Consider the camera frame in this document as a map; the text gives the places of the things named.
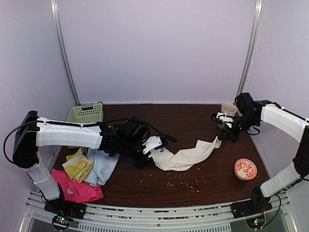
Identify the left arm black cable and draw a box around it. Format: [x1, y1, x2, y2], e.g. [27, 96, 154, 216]
[3, 117, 179, 165]

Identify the yellow patterned towel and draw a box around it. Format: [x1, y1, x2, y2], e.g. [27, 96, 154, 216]
[62, 147, 94, 183]

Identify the aluminium front rail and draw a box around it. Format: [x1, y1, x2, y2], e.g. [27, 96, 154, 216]
[17, 191, 299, 232]

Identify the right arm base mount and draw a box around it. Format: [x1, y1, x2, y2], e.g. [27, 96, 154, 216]
[230, 198, 272, 218]

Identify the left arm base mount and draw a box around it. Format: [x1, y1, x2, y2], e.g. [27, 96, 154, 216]
[44, 198, 86, 219]

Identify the right aluminium frame post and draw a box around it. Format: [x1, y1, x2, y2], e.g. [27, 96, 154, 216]
[236, 0, 265, 96]

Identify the green plastic basket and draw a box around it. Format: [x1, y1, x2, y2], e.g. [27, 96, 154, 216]
[67, 103, 103, 123]

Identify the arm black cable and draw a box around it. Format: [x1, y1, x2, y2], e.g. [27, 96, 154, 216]
[263, 176, 309, 218]
[3, 117, 179, 165]

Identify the red white patterned bowl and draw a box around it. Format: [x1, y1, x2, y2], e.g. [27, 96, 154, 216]
[234, 159, 257, 181]

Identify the pink towel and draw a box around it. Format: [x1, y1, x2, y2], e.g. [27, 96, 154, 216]
[51, 169, 103, 203]

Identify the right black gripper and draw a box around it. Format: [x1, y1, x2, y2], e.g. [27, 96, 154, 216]
[218, 113, 259, 143]

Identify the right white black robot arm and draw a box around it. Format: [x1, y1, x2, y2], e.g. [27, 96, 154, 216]
[211, 93, 309, 214]

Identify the cream patterned mug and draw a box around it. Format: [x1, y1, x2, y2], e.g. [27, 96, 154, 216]
[220, 103, 238, 117]

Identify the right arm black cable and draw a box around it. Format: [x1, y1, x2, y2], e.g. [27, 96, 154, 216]
[263, 176, 309, 218]

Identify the aluminium frame post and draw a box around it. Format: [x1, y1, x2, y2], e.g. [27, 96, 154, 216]
[236, 0, 265, 96]
[50, 0, 81, 106]

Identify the left aluminium frame post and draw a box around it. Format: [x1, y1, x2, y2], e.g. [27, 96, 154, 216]
[50, 0, 81, 106]

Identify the cream white towel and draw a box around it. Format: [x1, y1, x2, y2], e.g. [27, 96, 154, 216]
[149, 137, 222, 172]

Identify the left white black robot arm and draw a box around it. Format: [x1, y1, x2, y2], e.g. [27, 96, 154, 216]
[12, 111, 162, 215]

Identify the light blue towel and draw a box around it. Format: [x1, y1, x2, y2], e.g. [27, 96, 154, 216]
[84, 149, 120, 187]

